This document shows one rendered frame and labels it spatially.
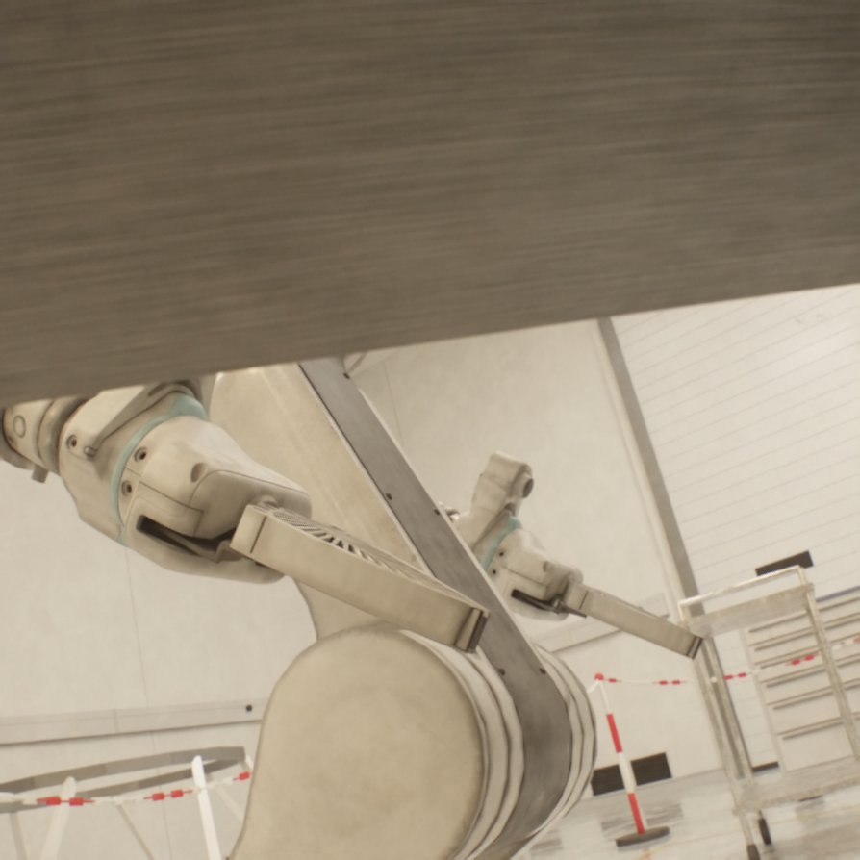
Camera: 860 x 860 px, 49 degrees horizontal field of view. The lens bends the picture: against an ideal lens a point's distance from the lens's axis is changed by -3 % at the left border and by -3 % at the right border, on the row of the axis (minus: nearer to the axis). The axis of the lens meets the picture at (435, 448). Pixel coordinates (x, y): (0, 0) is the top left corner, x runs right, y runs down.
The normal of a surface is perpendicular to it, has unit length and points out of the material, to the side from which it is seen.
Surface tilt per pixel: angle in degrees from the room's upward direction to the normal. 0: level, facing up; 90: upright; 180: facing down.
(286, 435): 90
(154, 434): 61
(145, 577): 90
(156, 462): 75
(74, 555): 90
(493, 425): 90
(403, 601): 105
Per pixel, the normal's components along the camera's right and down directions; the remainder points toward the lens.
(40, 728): 0.77, -0.37
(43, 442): -0.55, 0.06
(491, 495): -0.34, -0.41
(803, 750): -0.44, -0.20
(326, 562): -0.20, -0.11
